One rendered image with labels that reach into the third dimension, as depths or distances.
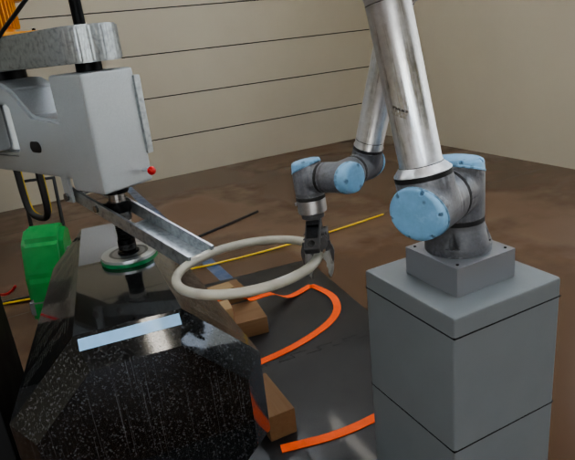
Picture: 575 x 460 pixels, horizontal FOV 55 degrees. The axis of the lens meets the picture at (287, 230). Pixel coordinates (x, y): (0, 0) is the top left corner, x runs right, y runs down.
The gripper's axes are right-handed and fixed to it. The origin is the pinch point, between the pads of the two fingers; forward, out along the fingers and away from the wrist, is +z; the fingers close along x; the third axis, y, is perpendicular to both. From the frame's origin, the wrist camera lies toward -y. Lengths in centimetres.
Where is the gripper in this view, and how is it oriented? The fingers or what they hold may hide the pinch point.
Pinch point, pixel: (320, 275)
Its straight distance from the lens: 175.3
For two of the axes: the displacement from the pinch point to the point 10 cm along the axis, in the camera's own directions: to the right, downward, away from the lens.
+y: 1.4, -3.2, 9.4
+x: -9.8, 1.0, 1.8
